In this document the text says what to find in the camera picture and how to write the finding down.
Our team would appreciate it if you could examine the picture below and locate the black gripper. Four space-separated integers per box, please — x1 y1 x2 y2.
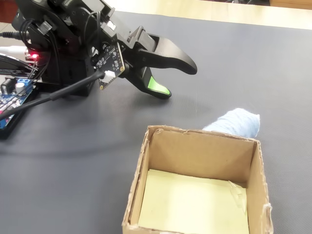
103 6 197 100

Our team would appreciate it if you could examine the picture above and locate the light blue cloth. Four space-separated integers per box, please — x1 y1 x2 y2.
202 108 261 138

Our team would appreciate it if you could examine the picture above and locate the open cardboard box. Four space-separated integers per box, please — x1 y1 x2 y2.
121 125 273 234

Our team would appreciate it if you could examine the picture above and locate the servo controller board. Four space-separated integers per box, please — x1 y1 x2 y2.
24 48 41 63

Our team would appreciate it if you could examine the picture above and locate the yellow paper sheet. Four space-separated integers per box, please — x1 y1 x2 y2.
137 169 251 234

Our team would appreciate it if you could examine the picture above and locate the large dark grey mat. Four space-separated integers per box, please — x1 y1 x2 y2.
0 9 312 234

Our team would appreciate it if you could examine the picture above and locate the black power plug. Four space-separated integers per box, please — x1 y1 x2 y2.
0 31 25 40

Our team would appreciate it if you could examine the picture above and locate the blue power converter board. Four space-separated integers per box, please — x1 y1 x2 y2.
0 77 35 130

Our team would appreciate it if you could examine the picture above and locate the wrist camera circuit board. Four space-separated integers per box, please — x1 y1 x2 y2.
91 41 126 91

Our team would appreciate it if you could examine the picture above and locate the thick black camera cable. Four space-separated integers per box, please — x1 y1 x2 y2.
0 72 115 120

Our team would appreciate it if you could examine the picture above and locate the white cable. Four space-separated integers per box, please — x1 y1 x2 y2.
0 45 26 56

